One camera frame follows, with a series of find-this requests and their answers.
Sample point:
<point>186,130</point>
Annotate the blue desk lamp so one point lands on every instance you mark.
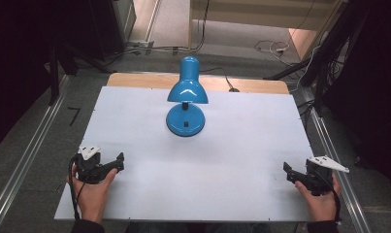
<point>186,121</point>

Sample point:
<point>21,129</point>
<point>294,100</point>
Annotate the metal floor rail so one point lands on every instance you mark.
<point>338,168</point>
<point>28,155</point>

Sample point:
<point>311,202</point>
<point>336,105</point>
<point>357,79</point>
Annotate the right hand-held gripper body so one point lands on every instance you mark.
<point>319,181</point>

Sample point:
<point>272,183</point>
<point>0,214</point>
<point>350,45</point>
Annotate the black metal stand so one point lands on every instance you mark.
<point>54,74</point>

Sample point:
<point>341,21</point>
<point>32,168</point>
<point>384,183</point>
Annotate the person's right hand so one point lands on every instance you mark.
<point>320,207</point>

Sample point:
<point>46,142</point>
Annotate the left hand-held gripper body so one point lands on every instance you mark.
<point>88,168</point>

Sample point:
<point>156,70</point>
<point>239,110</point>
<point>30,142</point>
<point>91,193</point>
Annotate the grey power strip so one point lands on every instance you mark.
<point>141,44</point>

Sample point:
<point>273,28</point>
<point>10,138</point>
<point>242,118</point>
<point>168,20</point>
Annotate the person's left hand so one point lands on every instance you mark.
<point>91,197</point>

